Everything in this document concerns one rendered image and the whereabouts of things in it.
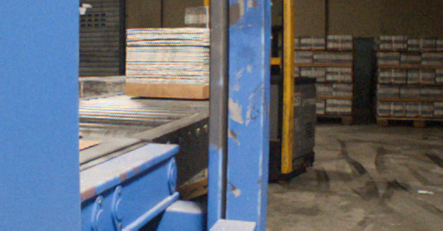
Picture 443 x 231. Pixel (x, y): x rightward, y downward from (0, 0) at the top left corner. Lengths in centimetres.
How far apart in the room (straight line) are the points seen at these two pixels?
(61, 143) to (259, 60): 55
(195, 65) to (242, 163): 97
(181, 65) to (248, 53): 99
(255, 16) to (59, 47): 55
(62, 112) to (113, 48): 1003
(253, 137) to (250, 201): 9
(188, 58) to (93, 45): 878
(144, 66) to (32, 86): 159
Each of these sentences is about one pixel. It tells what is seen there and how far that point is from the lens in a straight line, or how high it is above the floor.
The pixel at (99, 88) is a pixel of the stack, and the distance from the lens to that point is 260.
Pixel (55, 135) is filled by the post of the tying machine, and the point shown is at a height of 90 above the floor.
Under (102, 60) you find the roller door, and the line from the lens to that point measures 1037.
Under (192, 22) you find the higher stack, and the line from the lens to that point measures 367.
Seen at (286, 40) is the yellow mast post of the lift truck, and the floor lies 108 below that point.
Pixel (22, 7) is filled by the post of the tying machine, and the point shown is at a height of 95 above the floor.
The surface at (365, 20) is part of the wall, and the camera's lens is 939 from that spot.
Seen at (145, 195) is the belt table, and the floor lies 74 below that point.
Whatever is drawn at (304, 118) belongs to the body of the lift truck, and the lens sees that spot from 430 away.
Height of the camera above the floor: 94
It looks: 3 degrees down
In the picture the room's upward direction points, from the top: straight up
